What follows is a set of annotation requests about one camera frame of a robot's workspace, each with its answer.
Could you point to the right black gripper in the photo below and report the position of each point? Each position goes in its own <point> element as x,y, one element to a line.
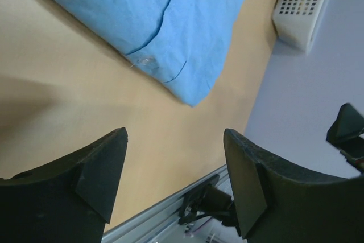
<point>345,134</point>

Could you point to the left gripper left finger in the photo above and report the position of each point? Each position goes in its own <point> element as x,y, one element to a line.
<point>70,199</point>

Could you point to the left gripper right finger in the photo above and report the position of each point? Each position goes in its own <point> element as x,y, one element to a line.
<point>279,201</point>

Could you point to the light blue long sleeve shirt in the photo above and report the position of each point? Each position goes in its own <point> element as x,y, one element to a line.
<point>183,44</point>

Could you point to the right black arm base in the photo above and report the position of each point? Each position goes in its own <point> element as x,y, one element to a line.
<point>206,200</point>

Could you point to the white plastic basket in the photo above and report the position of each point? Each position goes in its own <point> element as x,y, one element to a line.
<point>297,22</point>

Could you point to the aluminium mounting rail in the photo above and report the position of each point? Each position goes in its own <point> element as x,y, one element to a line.
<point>145,226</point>

